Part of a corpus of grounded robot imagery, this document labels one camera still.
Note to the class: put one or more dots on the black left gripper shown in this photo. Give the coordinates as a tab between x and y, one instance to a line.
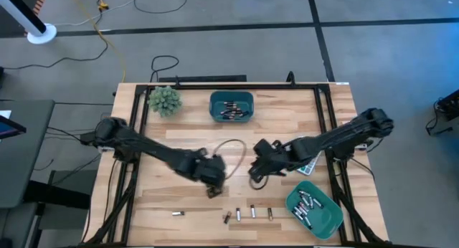
211	169

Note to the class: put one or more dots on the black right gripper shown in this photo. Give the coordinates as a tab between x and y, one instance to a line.
283	156

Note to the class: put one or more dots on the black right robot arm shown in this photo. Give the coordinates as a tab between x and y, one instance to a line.
340	137

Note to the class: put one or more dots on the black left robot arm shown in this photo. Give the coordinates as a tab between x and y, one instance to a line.
150	147

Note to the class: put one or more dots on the grey desk calculator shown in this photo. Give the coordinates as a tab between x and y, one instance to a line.
309	169

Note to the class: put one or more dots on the teal shallow plastic tray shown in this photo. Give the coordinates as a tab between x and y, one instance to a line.
324	223

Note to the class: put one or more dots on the teal rectangular plastic bin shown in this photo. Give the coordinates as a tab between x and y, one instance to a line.
217	97

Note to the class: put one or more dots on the green plant in patterned pot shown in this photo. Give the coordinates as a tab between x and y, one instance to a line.
165	99

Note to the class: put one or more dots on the black power strip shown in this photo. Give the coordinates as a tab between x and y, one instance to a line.
201	78

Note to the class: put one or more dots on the grey side desk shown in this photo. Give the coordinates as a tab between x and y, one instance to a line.
25	158

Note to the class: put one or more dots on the black floor equipment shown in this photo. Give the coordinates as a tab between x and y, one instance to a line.
450	106

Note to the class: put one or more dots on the dark tablet screen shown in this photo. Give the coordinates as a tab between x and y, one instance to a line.
9	128

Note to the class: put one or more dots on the white floor stand pole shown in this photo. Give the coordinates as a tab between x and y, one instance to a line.
42	34

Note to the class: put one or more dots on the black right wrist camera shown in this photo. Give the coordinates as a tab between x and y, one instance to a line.
263	147

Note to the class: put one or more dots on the black aluminium rig frame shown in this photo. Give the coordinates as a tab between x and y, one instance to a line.
201	86

